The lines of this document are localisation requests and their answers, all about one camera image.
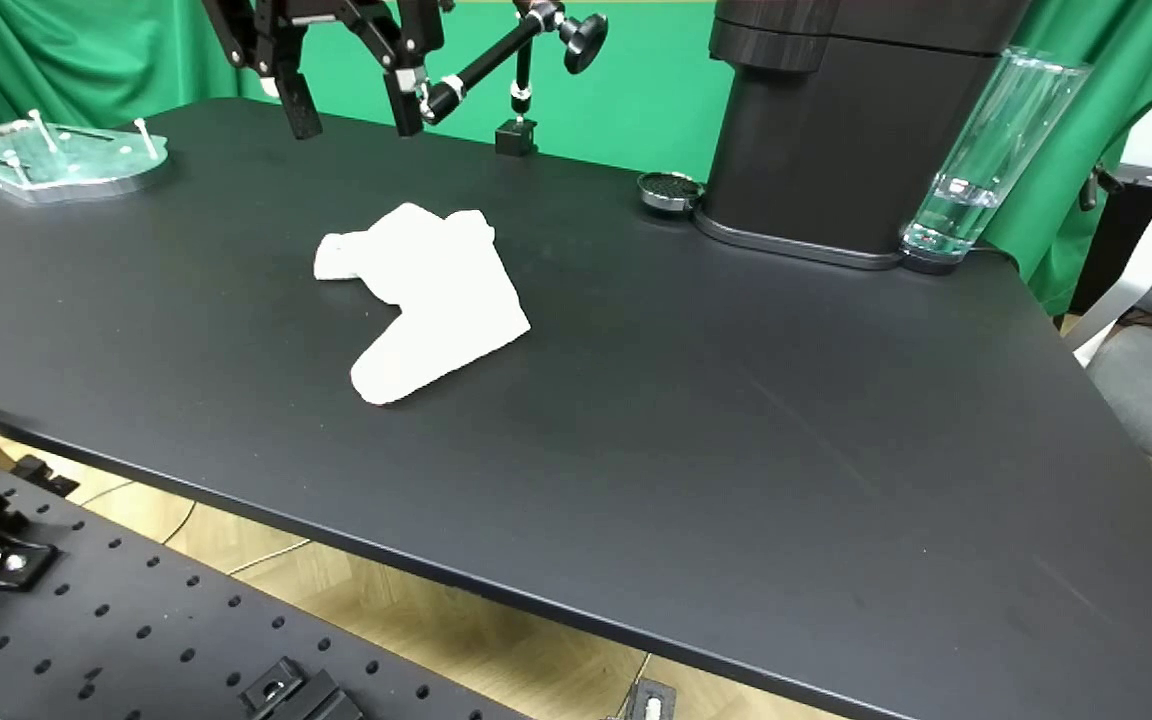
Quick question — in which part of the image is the small round black cap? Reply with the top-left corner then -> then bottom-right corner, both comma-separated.
636,169 -> 709,222

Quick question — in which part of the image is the black clamp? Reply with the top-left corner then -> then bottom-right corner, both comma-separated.
5,454 -> 79,500

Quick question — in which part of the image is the black coffee machine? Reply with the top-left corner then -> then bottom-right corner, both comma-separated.
697,0 -> 1037,275

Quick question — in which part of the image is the black articulated camera mount arm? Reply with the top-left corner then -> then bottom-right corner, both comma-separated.
418,0 -> 614,161

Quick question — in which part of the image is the clear acrylic plate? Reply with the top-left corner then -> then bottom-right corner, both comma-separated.
0,109 -> 174,202

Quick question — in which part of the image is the black perforated breadboard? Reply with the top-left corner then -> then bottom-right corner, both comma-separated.
0,445 -> 530,720

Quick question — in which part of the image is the white cloth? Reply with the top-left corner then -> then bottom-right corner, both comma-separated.
308,202 -> 535,412

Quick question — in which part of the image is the clear drinking glass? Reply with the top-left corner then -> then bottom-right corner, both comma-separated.
895,45 -> 1093,264

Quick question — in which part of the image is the green backdrop curtain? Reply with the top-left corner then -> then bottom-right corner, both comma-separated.
0,0 -> 1152,321

